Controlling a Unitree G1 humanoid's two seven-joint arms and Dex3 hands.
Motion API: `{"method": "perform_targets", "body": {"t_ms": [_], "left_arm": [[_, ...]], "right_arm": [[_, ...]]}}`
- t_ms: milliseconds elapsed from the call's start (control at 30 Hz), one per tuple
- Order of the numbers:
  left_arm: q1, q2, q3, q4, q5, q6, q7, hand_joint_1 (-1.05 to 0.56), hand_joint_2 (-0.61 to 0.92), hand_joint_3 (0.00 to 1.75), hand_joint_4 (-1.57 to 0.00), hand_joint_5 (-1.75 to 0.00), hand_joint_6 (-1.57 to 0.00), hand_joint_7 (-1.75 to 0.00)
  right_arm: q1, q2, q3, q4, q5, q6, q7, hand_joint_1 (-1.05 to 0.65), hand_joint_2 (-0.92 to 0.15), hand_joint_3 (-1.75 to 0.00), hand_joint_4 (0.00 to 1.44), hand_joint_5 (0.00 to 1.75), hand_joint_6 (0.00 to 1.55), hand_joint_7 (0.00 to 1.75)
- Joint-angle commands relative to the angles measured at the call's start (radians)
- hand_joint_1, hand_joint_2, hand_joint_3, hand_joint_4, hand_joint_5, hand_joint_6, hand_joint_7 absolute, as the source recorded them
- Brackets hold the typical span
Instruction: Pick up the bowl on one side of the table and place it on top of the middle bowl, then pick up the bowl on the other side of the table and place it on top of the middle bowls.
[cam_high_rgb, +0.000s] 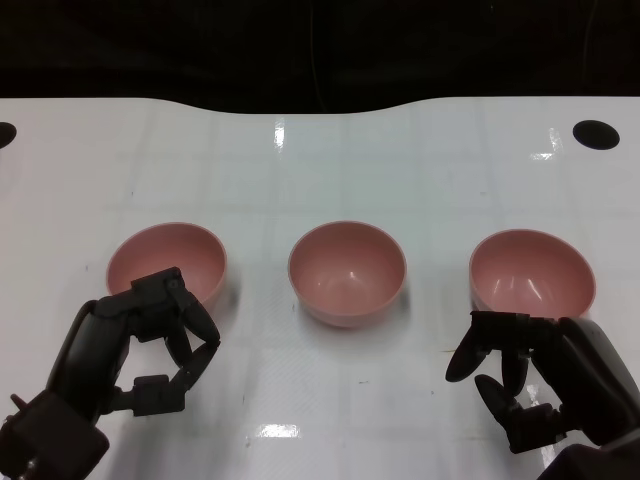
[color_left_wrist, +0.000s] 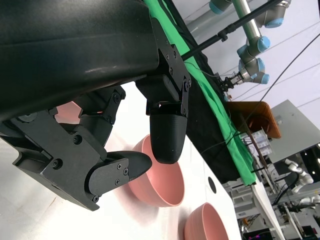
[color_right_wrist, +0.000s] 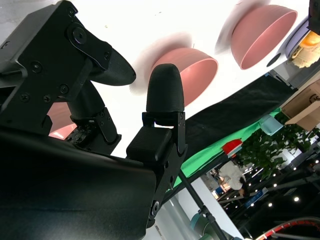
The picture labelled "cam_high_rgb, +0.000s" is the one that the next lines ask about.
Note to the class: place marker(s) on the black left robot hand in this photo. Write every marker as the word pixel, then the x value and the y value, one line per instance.
pixel 90 350

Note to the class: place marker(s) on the black round table grommet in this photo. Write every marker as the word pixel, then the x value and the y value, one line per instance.
pixel 6 135
pixel 595 134

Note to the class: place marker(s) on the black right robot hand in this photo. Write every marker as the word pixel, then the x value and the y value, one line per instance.
pixel 590 380

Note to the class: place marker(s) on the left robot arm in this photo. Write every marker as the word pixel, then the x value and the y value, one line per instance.
pixel 50 440

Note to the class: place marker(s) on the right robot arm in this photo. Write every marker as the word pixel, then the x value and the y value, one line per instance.
pixel 600 465

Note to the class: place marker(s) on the pink plastic bowl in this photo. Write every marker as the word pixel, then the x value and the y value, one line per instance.
pixel 530 275
pixel 345 280
pixel 170 250

